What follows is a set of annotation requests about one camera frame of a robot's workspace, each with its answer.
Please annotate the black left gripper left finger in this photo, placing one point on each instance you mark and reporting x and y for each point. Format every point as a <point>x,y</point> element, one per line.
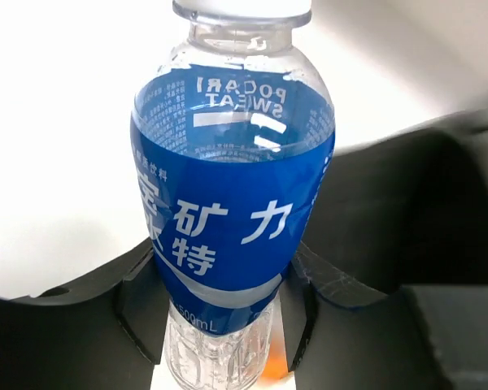
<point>103,330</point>

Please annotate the orange juice bottle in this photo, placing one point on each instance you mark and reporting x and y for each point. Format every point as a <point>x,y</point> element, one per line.
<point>276,368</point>

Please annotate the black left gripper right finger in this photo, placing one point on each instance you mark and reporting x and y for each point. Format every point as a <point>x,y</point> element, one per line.
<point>342,334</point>

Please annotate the blue label water bottle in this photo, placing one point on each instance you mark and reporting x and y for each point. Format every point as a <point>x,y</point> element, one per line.
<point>231,140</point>

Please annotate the black plastic waste bin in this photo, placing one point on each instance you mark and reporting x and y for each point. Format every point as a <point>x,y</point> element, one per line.
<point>412,209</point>

